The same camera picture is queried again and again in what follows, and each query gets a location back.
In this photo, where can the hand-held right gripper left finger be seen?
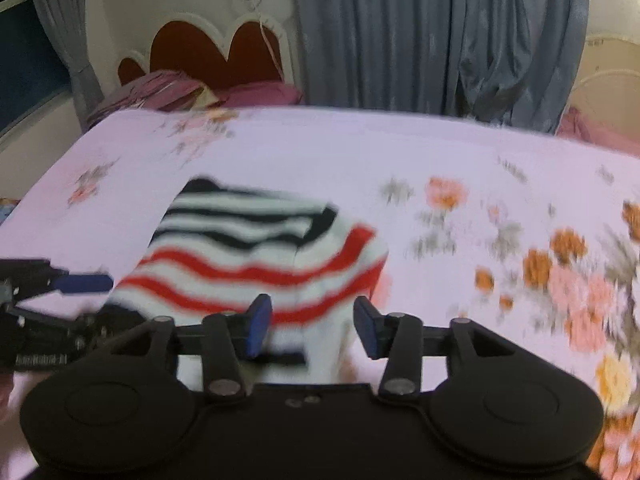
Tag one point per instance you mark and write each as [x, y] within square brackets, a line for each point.
[259, 325]

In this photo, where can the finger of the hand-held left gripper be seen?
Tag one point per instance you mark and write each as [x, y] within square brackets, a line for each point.
[120, 317]
[85, 284]

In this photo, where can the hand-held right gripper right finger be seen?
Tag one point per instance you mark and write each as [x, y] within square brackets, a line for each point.
[366, 327]

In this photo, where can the striped knit sweater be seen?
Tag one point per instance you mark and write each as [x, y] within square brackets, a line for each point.
[240, 265]

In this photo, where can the floral pink bedsheet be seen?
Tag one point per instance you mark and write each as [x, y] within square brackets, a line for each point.
[350, 160]

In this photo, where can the dark window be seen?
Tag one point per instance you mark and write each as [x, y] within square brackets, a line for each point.
[27, 65]

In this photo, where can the magenta pillow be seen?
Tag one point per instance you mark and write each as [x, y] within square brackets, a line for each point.
[265, 94]

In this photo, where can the narrow grey-blue curtain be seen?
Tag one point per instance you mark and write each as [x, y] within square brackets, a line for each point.
[60, 35]

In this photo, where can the red heart-shaped headboard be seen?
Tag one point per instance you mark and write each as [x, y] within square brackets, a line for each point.
[200, 55]

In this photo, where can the pink pillow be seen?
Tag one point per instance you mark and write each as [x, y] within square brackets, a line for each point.
[600, 130]

